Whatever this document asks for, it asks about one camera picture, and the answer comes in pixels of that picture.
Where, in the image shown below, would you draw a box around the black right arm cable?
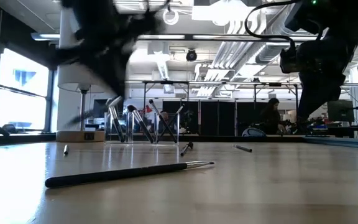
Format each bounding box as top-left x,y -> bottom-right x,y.
244,0 -> 296,51

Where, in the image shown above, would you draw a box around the black aluminium table frame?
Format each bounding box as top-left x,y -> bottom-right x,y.
0,133 -> 358,150

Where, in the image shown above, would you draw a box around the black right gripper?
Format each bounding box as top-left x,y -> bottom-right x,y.
296,33 -> 358,126

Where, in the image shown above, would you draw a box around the large window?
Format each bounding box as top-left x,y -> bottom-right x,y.
0,46 -> 54,133

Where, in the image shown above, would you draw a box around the long ceiling light bar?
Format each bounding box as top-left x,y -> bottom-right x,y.
31,32 -> 358,43

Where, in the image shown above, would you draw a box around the silver ventilation duct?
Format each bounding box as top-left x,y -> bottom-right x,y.
255,0 -> 295,65

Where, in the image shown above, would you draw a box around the long thin black makeup brush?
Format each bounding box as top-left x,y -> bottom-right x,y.
44,161 -> 215,189

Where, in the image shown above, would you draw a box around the white domed device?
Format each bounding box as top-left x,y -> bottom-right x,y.
241,127 -> 267,138

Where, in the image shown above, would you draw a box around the black round ceiling camera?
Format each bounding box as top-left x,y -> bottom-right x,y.
185,49 -> 198,62

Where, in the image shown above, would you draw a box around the black partition panels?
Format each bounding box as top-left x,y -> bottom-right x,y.
162,100 -> 273,136

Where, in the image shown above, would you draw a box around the small angled black brush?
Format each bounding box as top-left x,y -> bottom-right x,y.
180,141 -> 194,157

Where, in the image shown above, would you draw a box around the clear acrylic brush organizer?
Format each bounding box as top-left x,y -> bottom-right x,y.
104,111 -> 180,146

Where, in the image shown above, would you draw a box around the person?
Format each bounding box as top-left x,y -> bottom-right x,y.
259,98 -> 288,135
159,111 -> 171,131

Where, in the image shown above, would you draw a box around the dark-headed makeup brush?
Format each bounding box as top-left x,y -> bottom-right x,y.
126,104 -> 154,144

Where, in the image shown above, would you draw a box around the white coiled cable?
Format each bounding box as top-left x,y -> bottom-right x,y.
162,8 -> 180,26

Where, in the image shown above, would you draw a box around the black metal workstation frame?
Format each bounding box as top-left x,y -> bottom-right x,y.
142,80 -> 300,136

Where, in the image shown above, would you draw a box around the white-shade wooden-base table lamp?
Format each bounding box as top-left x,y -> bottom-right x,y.
56,6 -> 117,143

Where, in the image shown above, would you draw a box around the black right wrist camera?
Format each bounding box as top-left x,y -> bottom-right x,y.
279,46 -> 301,75

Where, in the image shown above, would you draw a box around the black computer monitor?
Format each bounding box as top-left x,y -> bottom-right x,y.
326,99 -> 356,123
93,99 -> 109,118

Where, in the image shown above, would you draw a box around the cluttered black workbench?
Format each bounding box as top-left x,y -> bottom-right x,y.
287,104 -> 358,139

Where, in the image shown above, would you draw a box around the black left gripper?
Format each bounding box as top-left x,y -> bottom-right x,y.
82,18 -> 143,98

